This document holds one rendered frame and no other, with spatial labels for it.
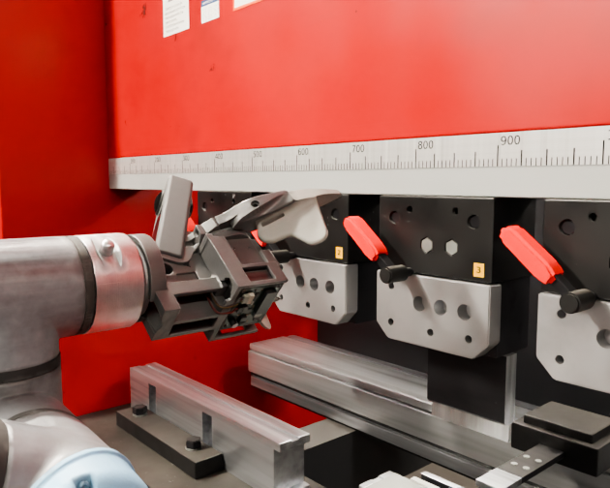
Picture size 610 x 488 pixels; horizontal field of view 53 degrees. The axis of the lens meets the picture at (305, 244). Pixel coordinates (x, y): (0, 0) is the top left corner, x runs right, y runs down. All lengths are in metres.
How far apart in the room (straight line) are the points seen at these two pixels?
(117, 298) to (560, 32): 0.44
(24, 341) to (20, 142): 0.86
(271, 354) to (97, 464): 1.05
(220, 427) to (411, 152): 0.60
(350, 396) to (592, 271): 0.71
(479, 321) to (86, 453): 0.42
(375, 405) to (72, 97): 0.83
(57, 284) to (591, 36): 0.47
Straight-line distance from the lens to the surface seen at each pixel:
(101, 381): 1.39
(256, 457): 1.01
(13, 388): 0.46
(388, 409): 1.14
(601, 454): 0.90
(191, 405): 1.15
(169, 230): 0.54
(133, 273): 0.47
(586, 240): 0.59
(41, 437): 0.36
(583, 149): 0.59
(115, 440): 1.25
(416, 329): 0.69
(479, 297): 0.64
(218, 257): 0.51
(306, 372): 1.29
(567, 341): 0.60
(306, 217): 0.55
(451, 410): 0.75
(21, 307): 0.45
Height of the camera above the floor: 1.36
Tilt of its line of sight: 6 degrees down
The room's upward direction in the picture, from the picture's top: straight up
